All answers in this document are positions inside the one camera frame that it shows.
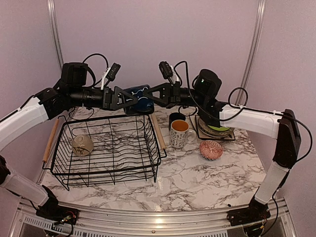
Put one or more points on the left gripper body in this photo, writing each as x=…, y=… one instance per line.
x=107, y=104

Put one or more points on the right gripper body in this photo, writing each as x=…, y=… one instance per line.
x=176, y=94

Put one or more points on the dark teal cup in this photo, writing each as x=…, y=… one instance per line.
x=176, y=116

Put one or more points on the dark blue cup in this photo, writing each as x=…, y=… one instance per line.
x=144, y=104

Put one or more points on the square floral plate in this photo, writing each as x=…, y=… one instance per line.
x=205, y=136

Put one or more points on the floral glass mug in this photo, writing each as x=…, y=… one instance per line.
x=181, y=134

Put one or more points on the grey reindeer plate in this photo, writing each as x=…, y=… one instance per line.
x=206, y=129

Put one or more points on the beige bowl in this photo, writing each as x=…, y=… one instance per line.
x=82, y=145

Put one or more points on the green plate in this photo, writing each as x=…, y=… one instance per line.
x=219, y=129

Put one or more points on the blue patterned bowl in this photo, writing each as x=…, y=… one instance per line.
x=210, y=150

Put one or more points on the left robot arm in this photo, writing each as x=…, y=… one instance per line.
x=75, y=88

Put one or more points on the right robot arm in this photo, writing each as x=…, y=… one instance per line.
x=282, y=126

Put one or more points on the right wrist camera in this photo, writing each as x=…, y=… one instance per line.
x=168, y=73

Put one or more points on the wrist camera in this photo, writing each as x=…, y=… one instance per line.
x=168, y=73
x=109, y=75

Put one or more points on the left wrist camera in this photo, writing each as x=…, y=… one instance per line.
x=109, y=75

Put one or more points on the black wire dish rack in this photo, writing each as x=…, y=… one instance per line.
x=126, y=148

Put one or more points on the right aluminium frame post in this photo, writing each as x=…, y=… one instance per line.
x=254, y=43

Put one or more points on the aluminium frame post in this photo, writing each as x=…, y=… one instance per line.
x=254, y=43
x=55, y=33

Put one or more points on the left aluminium frame post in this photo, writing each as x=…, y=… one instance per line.
x=55, y=33

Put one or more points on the front aluminium rail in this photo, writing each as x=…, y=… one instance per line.
x=100, y=222

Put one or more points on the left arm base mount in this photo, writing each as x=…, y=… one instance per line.
x=53, y=211

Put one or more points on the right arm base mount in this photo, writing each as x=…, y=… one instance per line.
x=255, y=211

